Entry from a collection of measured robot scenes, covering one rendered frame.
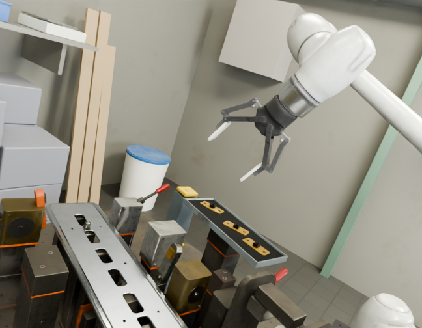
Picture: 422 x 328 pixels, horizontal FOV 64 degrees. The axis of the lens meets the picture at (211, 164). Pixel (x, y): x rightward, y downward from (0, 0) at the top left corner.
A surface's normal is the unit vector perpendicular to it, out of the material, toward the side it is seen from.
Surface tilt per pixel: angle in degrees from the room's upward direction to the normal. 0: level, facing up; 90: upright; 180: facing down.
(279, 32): 90
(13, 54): 90
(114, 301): 0
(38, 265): 0
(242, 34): 90
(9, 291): 90
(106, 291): 0
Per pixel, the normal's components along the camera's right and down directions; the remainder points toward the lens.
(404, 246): -0.56, 0.06
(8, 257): 0.59, 0.40
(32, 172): 0.76, 0.40
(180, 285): -0.75, -0.05
